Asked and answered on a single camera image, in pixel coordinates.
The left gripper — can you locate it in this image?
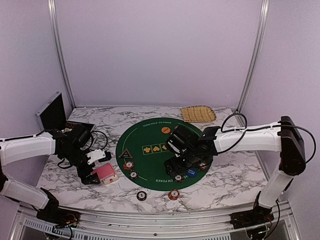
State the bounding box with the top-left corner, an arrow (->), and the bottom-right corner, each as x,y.
61,147 -> 101,185

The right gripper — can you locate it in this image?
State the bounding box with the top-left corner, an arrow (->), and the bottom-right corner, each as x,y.
164,148 -> 201,178

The blue small blind button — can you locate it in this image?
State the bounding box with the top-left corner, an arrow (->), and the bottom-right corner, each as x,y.
186,168 -> 198,178

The orange big blind button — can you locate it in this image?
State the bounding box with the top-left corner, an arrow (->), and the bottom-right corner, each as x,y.
161,127 -> 171,134

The red playing card deck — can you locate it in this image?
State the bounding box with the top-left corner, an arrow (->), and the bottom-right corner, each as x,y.
96,163 -> 116,181

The orange poker chip stack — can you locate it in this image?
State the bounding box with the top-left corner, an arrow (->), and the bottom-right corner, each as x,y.
168,189 -> 180,201

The triangular all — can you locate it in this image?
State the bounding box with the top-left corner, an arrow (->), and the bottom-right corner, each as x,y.
118,149 -> 133,159

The brown poker chip stack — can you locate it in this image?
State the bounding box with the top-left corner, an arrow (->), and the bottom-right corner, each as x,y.
136,191 -> 147,201

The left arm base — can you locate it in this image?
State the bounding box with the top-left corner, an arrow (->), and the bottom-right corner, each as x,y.
36,208 -> 81,228

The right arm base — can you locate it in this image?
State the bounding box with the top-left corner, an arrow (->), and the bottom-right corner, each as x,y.
230,206 -> 275,229

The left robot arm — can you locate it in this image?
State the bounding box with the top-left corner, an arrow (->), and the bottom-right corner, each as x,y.
0,125 -> 101,223

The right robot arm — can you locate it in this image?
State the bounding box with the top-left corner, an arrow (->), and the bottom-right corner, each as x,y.
164,116 -> 307,224

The woven bamboo tray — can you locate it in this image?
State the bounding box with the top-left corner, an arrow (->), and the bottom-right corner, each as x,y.
180,105 -> 217,123

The gold card deck box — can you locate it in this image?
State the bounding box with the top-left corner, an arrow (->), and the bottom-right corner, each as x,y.
103,175 -> 119,185

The round green poker mat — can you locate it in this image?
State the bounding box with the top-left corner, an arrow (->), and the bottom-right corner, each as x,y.
115,117 -> 211,192

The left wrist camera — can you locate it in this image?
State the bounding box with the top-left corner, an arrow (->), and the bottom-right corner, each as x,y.
86,149 -> 112,165

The right aluminium frame post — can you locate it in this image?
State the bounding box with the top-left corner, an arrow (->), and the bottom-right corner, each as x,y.
236,0 -> 270,112

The aluminium frame post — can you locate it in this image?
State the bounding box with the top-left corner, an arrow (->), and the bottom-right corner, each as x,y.
236,0 -> 270,112
47,0 -> 76,109

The front aluminium rail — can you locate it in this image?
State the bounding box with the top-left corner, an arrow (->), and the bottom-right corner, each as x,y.
9,199 -> 301,240

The left aluminium frame post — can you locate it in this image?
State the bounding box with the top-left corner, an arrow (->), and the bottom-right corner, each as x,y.
47,0 -> 76,109

